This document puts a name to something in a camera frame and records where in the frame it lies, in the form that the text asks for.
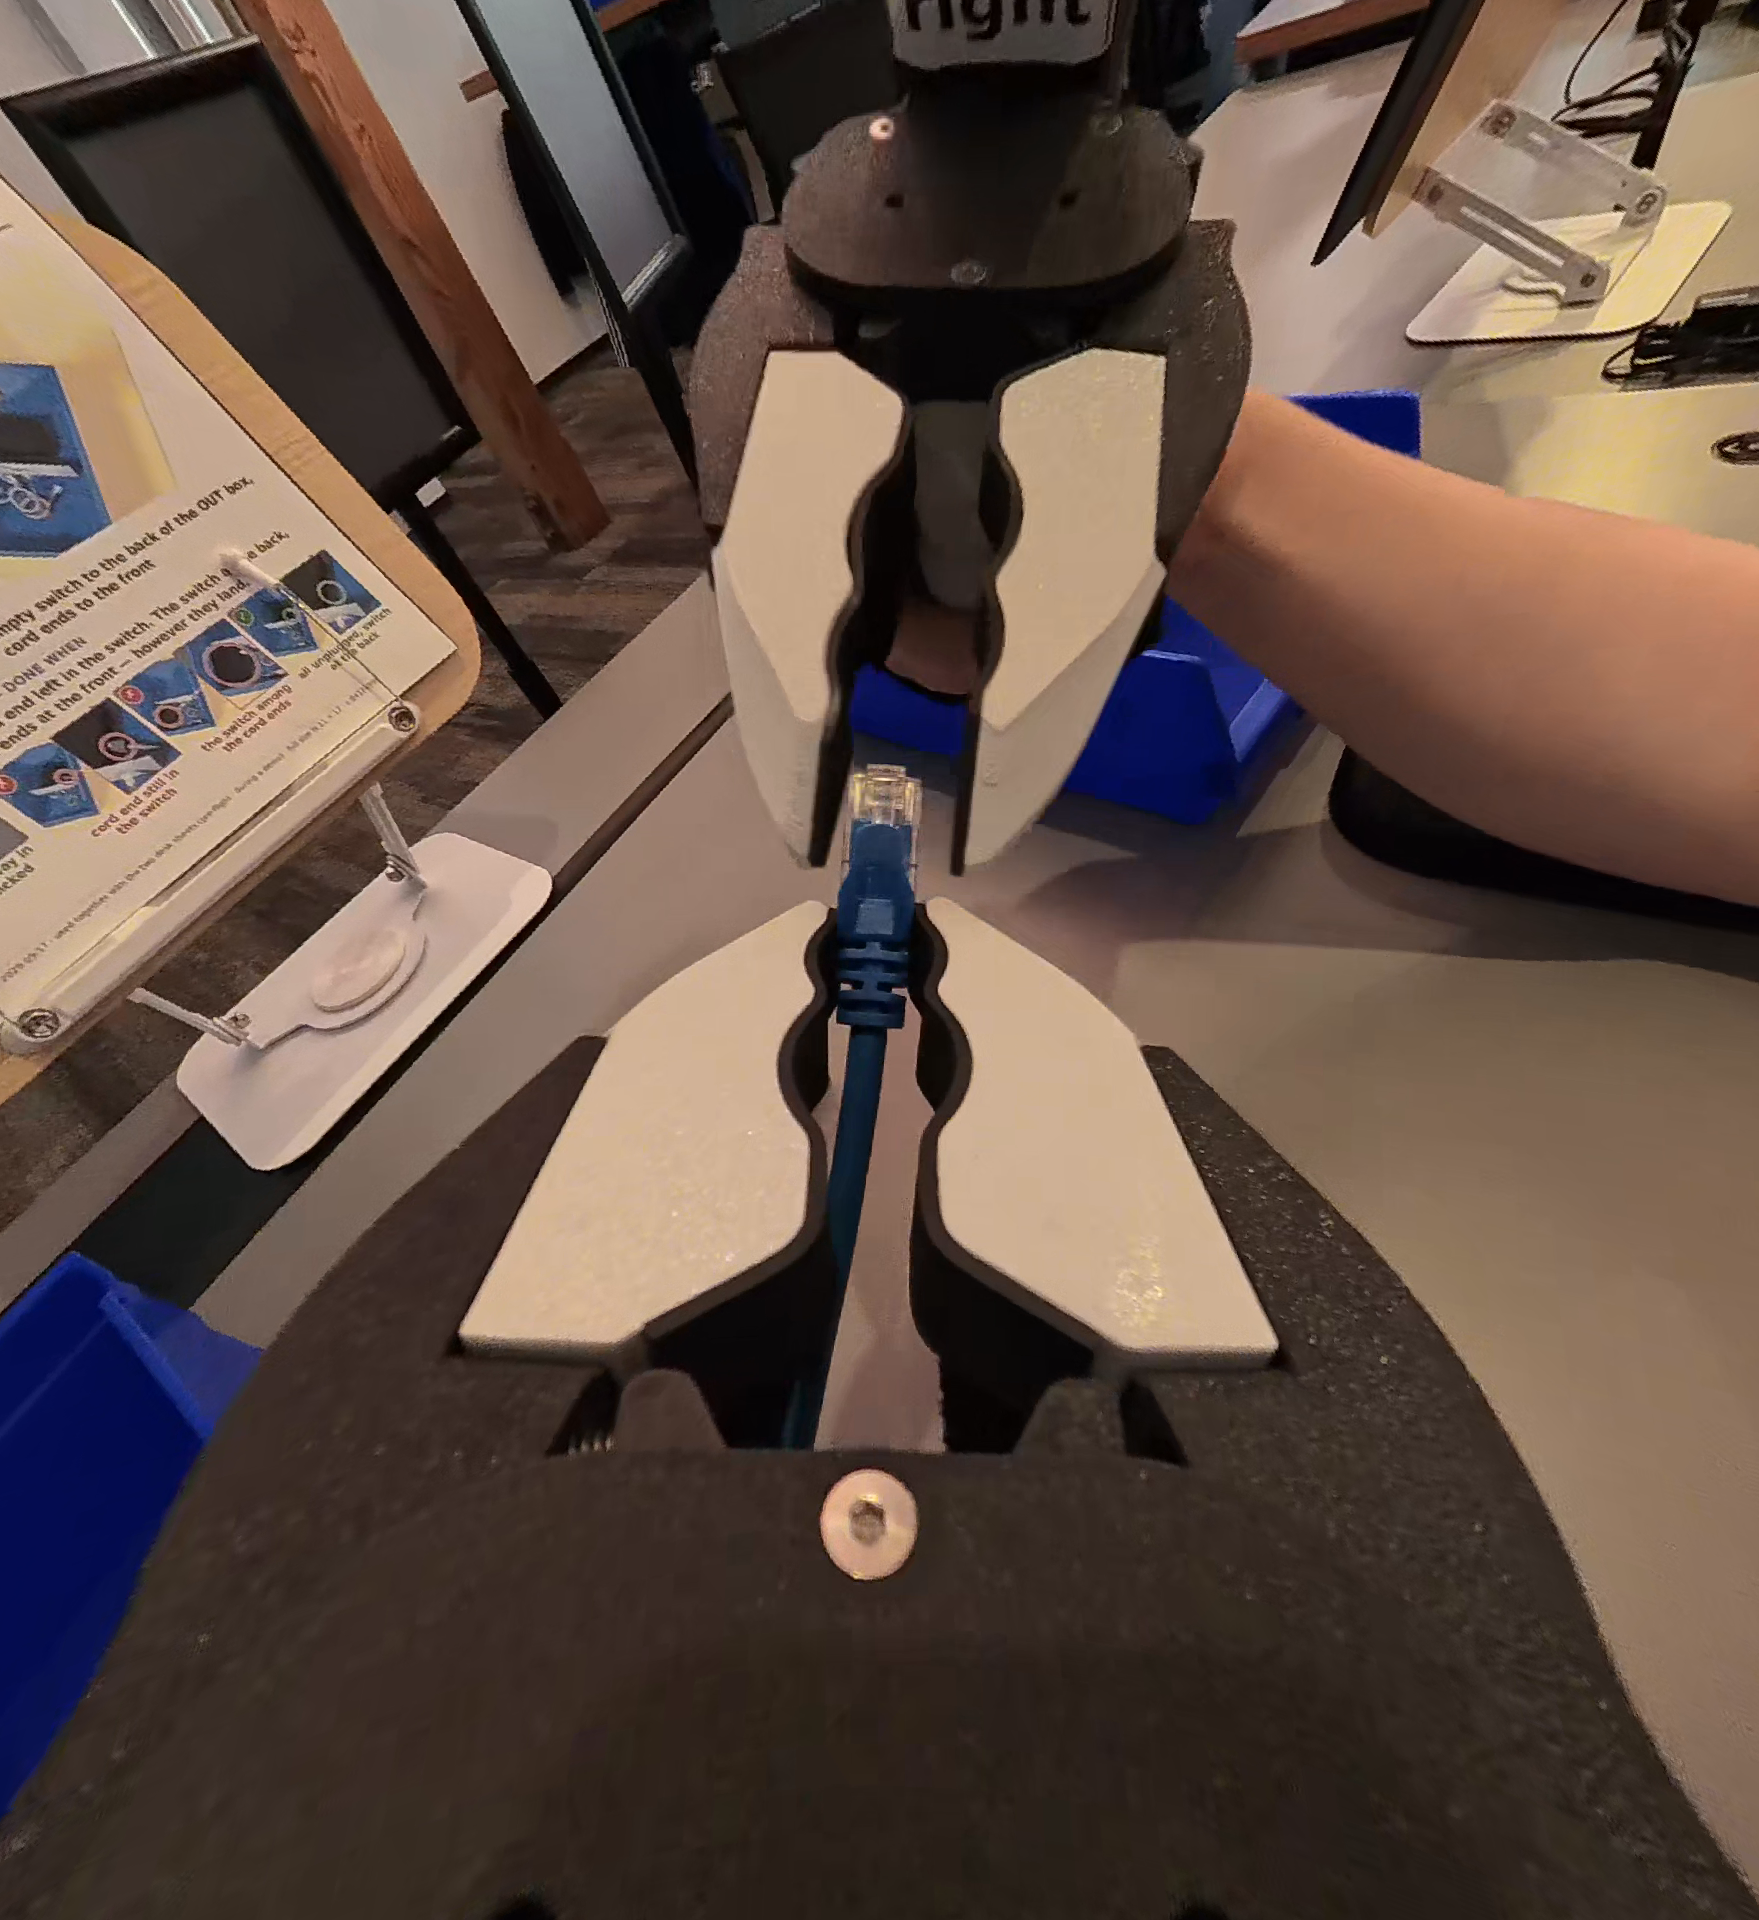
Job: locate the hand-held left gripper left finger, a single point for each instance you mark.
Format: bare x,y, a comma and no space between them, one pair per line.
654,1170

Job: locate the black textured pad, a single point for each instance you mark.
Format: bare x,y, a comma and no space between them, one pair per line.
1509,842

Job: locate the wooden pillar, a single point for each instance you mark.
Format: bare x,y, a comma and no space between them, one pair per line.
431,271

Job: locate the small black clip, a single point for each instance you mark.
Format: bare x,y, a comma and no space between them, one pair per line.
1720,326

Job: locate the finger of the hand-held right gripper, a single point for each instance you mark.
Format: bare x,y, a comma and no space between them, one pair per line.
1075,572
790,572

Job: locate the printed instruction poster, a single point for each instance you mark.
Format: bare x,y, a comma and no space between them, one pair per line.
99,601

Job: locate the blue plastic bin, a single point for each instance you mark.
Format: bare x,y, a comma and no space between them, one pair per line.
1195,720
40,1531

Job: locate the person's right hand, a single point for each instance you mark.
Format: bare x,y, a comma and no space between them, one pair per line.
930,638

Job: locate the white stand base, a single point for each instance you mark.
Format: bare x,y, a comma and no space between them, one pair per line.
370,990

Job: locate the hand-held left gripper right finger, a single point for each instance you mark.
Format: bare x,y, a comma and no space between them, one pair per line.
1107,1186

